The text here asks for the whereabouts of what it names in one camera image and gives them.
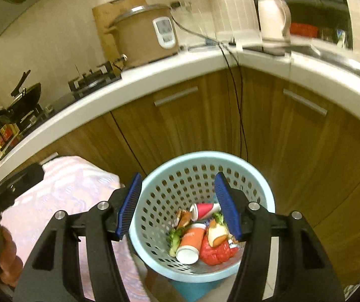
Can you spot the orange paper cup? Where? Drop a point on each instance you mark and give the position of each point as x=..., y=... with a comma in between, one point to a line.
x=191, y=242

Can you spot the person's left hand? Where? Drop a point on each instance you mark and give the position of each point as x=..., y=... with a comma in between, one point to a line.
x=9, y=258

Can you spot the steel kitchen sink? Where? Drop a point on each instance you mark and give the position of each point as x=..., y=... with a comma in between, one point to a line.
x=328, y=56

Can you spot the red plastic container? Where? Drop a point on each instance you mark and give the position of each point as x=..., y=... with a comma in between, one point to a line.
x=304, y=30

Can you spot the light blue perforated basket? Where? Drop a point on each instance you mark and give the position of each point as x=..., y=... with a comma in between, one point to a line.
x=167, y=195

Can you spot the dark sauce bottles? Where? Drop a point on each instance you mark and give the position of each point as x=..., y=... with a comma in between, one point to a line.
x=5, y=130

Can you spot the wooden kitchen cabinet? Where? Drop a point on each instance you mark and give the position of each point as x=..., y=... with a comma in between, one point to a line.
x=198, y=125

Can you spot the black wok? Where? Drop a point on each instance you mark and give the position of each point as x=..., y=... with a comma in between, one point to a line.
x=25, y=97

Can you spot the beige rice cooker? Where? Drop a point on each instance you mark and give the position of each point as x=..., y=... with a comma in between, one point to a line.
x=145, y=34

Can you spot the black gas stove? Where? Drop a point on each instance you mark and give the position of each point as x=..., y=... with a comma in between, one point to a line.
x=93, y=78

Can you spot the blue plastic stool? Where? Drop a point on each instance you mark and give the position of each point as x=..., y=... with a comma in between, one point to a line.
x=195, y=289

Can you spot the orange-red snack bag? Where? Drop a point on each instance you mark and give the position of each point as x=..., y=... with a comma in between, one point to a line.
x=214, y=253

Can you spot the green toy vegetable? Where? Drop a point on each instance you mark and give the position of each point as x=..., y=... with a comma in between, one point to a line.
x=174, y=242

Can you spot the tan toy bread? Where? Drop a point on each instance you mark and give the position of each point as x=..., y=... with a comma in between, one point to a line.
x=184, y=218

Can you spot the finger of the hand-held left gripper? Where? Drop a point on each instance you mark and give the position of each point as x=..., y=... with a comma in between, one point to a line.
x=28, y=177

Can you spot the red and white paper cup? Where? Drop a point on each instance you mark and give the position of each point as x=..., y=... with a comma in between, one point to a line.
x=205, y=210

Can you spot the wooden cutting board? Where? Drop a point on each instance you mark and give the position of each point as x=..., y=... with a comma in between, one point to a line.
x=110, y=15

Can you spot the pink lace tablecloth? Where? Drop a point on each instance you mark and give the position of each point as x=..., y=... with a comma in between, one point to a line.
x=72, y=188

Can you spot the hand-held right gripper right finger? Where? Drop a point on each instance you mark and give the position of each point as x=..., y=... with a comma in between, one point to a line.
x=227, y=209

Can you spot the white electric kettle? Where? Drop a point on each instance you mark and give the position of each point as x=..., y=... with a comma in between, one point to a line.
x=274, y=19

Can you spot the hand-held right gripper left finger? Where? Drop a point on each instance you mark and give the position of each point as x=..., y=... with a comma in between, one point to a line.
x=129, y=209

